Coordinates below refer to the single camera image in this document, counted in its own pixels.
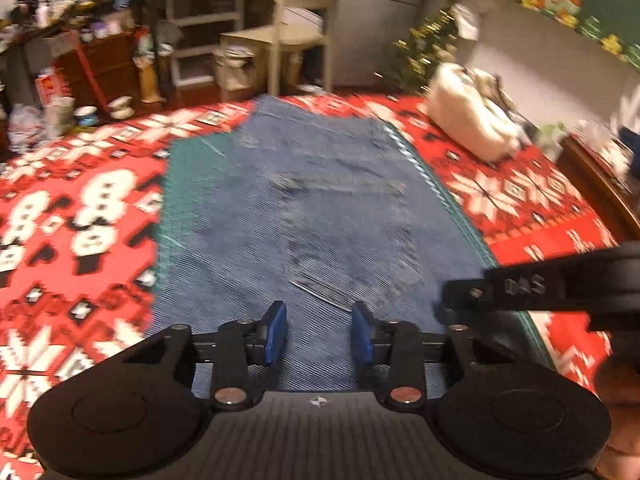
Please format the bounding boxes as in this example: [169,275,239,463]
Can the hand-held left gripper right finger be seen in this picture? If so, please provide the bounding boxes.
[351,301,518,409]

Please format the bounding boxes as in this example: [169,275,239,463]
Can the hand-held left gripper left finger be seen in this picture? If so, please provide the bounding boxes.
[122,301,288,411]

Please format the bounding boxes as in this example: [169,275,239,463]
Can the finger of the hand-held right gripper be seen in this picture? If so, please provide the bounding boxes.
[437,272,501,328]

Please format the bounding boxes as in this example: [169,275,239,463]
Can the blue denim jeans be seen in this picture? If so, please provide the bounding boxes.
[150,95,501,396]

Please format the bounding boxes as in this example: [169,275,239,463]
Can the person's right hand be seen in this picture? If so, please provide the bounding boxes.
[595,355,640,480]

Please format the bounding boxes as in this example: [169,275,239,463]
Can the wooden nightstand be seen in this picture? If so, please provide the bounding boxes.
[557,132,640,241]

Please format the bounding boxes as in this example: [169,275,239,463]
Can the green cutting mat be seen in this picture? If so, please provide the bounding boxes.
[152,120,556,366]

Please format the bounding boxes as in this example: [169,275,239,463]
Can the cream folded cloth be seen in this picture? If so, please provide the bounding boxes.
[425,62,523,163]

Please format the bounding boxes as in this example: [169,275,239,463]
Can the red printed blanket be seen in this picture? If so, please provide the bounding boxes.
[0,92,626,480]

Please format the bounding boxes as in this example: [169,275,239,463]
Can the small tinsel tree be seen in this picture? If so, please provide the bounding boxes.
[375,5,456,96]

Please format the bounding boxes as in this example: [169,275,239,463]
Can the white tote bag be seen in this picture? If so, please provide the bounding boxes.
[212,47,261,93]

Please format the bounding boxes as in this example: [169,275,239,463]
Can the white ceramic cup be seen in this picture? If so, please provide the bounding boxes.
[109,96,135,120]

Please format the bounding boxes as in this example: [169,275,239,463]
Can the white hanging paper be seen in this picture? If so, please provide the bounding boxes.
[452,2,481,41]

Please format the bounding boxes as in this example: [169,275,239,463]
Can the grey refrigerator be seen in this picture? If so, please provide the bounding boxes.
[335,0,426,86]

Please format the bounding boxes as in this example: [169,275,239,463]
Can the brown paper bag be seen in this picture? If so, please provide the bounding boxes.
[136,55,166,103]

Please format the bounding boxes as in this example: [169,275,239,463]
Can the plain white plastic bag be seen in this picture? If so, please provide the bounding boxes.
[42,95,76,138]

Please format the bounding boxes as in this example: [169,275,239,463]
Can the white box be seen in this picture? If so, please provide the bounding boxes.
[280,7,326,31]

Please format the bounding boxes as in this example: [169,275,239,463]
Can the white drawer unit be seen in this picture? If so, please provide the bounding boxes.
[165,0,246,88]

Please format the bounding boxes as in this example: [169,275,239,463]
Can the brown wooden dresser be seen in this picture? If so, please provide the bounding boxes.
[50,30,146,111]

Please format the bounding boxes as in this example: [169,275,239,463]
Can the red carton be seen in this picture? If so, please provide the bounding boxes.
[35,72,71,106]

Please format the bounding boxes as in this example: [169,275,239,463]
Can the green festive wall banner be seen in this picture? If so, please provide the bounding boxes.
[427,0,640,58]

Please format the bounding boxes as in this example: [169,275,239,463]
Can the red broom handle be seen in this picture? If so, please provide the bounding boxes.
[72,32,108,111]

